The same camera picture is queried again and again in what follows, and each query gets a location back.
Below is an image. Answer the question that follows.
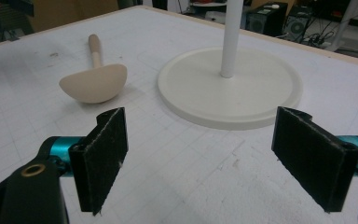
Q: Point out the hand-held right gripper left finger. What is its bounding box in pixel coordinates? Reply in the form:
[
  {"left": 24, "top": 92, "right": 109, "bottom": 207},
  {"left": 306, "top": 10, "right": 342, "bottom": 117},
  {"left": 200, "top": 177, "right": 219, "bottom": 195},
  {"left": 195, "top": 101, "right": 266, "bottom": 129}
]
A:
[{"left": 68, "top": 106, "right": 129, "bottom": 217}]

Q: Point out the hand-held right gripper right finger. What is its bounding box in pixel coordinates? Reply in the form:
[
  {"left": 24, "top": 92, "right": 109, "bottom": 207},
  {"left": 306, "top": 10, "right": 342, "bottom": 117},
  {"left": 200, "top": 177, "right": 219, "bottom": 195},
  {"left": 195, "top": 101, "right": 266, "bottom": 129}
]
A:
[{"left": 271, "top": 105, "right": 358, "bottom": 214}]

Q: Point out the wooden mushroom-shaped darning tool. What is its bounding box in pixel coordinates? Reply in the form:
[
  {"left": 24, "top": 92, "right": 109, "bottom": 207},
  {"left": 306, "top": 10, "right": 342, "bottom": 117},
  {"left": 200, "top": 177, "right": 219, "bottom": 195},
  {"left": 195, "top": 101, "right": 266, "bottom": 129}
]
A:
[{"left": 58, "top": 34, "right": 129, "bottom": 105}]

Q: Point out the white round stand with pole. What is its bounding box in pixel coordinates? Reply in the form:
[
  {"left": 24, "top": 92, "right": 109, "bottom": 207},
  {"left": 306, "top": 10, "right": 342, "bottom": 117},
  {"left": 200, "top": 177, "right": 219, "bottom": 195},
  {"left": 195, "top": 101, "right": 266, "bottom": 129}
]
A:
[{"left": 157, "top": 0, "right": 304, "bottom": 131}]

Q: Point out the grey computer tower with fan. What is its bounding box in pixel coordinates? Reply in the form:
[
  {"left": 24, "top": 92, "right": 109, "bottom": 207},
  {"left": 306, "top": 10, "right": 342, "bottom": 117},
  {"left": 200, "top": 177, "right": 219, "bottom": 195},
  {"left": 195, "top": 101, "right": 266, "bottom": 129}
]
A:
[{"left": 282, "top": 6, "right": 313, "bottom": 43}]

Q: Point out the white slanted stand leg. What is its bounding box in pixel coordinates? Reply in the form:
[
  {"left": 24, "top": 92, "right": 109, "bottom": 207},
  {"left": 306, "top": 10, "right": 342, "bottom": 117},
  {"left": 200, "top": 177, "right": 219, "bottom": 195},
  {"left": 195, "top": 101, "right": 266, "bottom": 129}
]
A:
[{"left": 325, "top": 0, "right": 358, "bottom": 52}]

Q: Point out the black computer tower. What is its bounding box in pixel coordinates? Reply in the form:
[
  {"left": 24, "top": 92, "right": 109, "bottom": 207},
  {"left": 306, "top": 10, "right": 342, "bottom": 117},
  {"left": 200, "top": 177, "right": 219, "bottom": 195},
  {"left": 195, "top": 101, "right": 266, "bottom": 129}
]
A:
[{"left": 245, "top": 2, "right": 288, "bottom": 37}]

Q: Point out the brown cardboard box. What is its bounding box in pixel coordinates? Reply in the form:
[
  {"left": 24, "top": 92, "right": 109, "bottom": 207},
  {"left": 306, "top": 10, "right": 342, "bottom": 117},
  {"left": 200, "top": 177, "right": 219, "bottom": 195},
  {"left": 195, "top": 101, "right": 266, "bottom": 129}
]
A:
[{"left": 27, "top": 0, "right": 119, "bottom": 34}]

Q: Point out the bundle of black cables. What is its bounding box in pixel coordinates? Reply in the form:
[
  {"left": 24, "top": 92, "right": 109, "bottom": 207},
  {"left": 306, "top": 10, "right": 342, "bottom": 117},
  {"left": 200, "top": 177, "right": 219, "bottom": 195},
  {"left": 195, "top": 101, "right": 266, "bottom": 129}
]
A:
[{"left": 302, "top": 18, "right": 339, "bottom": 49}]

